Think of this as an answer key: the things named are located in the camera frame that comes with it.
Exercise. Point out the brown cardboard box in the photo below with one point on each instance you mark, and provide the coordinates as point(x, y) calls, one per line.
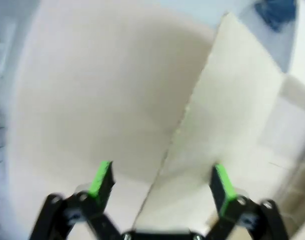
point(92, 100)

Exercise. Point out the black-green left gripper right finger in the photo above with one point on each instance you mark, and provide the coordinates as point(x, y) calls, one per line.
point(223, 192)

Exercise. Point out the dark blue blurred object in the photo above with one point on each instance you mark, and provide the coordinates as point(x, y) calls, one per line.
point(272, 12)

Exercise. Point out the black-green left gripper left finger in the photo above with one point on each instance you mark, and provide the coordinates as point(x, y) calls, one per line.
point(97, 190)

